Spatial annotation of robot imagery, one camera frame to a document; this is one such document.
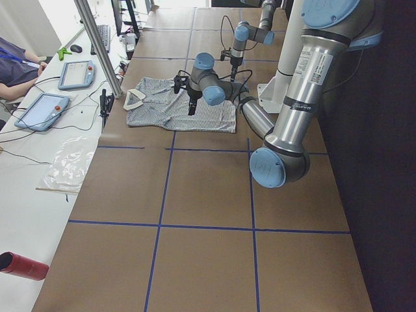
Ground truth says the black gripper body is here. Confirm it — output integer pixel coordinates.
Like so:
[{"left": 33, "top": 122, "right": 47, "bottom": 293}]
[
  {"left": 220, "top": 48, "right": 243, "bottom": 68},
  {"left": 173, "top": 74, "right": 202, "bottom": 101}
]

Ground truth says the navy white striped polo shirt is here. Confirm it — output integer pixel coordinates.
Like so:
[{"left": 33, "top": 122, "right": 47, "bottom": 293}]
[{"left": 126, "top": 77, "right": 237, "bottom": 133}]

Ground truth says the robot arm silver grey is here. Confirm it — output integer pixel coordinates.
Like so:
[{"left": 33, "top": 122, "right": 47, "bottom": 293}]
[
  {"left": 174, "top": 1, "right": 385, "bottom": 188},
  {"left": 220, "top": 0, "right": 282, "bottom": 82}
]

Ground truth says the black monitor stand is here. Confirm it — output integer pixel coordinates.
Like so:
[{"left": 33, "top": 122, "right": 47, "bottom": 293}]
[{"left": 110, "top": 0, "right": 144, "bottom": 37}]

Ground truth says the black spare gripper tool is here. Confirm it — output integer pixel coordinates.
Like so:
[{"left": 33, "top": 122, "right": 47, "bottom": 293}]
[{"left": 99, "top": 89, "right": 114, "bottom": 131}]

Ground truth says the black keyboard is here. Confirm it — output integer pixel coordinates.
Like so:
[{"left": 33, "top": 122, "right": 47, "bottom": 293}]
[{"left": 97, "top": 25, "right": 111, "bottom": 52}]

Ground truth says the far blue teach pendant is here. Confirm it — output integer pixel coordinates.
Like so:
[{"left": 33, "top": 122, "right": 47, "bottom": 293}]
[{"left": 58, "top": 60, "right": 95, "bottom": 90}]

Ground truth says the blue teach pendant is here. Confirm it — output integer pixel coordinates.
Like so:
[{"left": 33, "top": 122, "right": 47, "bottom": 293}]
[
  {"left": 58, "top": 60, "right": 95, "bottom": 90},
  {"left": 14, "top": 93, "right": 70, "bottom": 131}
]

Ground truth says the black computer mouse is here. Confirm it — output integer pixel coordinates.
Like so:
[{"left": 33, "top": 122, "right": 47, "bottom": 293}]
[{"left": 70, "top": 44, "right": 83, "bottom": 53}]

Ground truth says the green clamp tool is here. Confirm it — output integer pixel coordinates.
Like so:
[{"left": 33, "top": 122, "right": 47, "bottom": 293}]
[{"left": 57, "top": 47, "right": 72, "bottom": 61}]

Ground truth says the clear plastic bag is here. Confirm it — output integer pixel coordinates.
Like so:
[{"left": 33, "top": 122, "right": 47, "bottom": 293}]
[{"left": 36, "top": 136, "right": 98, "bottom": 194}]

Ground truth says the near blue teach pendant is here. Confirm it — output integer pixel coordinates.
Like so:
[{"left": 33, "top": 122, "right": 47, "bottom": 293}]
[{"left": 14, "top": 93, "right": 70, "bottom": 131}]

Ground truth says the seated person in blue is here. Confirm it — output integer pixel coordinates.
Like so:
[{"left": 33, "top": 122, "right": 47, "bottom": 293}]
[{"left": 0, "top": 38, "right": 47, "bottom": 101}]

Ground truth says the red cylinder bottle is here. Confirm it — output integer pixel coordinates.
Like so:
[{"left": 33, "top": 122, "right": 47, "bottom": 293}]
[{"left": 1, "top": 252, "right": 49, "bottom": 281}]

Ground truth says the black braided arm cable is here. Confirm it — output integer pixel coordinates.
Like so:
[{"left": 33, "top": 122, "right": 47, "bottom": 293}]
[{"left": 220, "top": 14, "right": 257, "bottom": 66}]

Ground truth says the aluminium frame post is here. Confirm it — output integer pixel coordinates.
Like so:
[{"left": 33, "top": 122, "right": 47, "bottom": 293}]
[{"left": 74, "top": 0, "right": 123, "bottom": 99}]

